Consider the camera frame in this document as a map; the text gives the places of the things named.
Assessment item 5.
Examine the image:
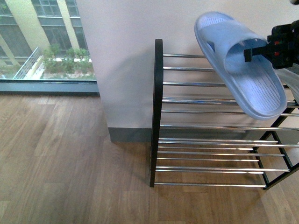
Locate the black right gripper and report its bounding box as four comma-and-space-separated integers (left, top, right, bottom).
243, 20, 299, 69

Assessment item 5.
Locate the light blue slipper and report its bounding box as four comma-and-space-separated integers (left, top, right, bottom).
194, 12, 287, 120

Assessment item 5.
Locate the grey knit sneaker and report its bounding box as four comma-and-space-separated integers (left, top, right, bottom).
276, 69, 299, 103

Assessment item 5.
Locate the black metal shoe rack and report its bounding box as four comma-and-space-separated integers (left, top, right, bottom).
149, 39, 299, 190

